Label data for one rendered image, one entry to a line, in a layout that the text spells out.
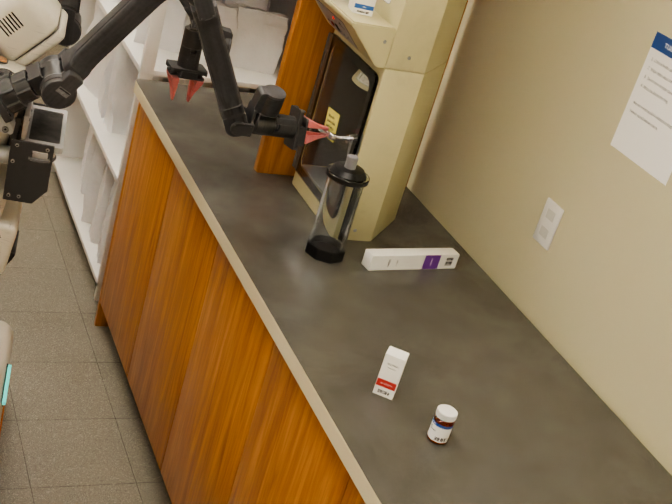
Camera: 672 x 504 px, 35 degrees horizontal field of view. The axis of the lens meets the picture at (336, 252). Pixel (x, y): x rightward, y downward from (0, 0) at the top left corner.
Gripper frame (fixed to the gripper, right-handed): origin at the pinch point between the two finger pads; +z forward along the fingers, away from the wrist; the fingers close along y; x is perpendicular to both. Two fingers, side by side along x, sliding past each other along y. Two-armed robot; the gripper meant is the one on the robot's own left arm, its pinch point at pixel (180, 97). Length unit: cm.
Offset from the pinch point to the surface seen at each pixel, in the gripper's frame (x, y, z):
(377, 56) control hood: -46, 29, -34
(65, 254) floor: 104, 4, 110
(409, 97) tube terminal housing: -46, 41, -25
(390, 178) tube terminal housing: -46, 44, -3
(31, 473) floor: -23, -27, 110
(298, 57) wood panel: -8.8, 26.8, -18.9
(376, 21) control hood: -42, 28, -41
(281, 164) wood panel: -8.7, 30.5, 12.8
